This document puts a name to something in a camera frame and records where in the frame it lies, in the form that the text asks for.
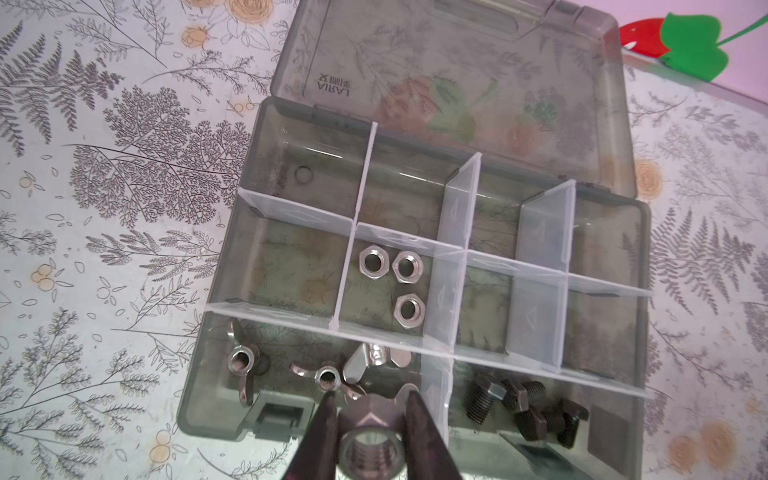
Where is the black screw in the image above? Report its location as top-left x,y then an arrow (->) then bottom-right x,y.
501,378 -> 547,413
557,398 -> 589,449
465,373 -> 507,425

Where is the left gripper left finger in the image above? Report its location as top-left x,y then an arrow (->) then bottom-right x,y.
289,391 -> 339,480

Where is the silver wing nut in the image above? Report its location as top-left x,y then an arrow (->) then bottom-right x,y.
342,343 -> 413,384
227,318 -> 271,407
289,363 -> 366,402

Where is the grey compartment organizer box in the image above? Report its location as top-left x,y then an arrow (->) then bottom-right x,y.
177,1 -> 651,479

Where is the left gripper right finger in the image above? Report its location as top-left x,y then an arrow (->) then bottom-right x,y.
404,392 -> 462,480

